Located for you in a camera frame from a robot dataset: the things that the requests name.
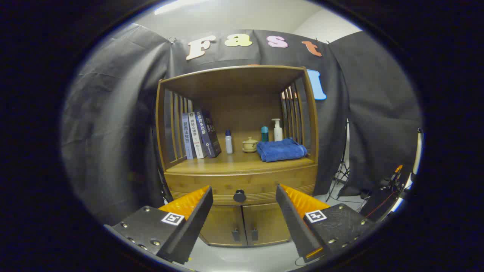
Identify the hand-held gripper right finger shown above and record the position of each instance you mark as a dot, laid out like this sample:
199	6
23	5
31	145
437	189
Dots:
291	219

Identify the wooden drawer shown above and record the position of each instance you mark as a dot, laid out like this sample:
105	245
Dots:
257	181

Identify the black backdrop cloth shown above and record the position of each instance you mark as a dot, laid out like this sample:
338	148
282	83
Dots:
113	113

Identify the black equipment with orange part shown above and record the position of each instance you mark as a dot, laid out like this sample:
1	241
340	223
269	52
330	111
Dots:
385	196

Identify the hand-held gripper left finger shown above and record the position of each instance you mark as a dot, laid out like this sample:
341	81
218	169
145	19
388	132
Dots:
196	223

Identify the beige lidded tea cup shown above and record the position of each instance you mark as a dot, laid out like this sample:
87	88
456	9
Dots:
250	144

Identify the folded blue towel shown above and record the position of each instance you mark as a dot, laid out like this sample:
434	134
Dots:
281	150

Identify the black round drawer knob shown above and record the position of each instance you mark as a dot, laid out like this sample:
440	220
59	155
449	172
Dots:
239	195

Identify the light blue book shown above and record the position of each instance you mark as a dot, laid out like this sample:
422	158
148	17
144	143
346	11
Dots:
186	138

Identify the dark blue book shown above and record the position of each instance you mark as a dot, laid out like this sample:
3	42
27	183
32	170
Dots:
210	132

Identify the black tripod stand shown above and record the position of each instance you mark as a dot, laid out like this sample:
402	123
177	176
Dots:
342	172

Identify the white pump bottle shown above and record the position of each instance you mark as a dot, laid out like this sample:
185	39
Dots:
278	132

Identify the teal bottle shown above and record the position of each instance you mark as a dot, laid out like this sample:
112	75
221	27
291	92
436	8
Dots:
264	134

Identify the white book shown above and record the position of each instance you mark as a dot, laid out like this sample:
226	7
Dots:
196	136

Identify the wooden bamboo cabinet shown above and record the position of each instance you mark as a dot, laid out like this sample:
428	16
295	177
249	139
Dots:
234	79

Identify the white bottle blue cap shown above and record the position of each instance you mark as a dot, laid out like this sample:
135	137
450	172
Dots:
228	142

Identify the wooden countertop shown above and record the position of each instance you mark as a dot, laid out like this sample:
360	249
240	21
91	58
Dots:
234	161

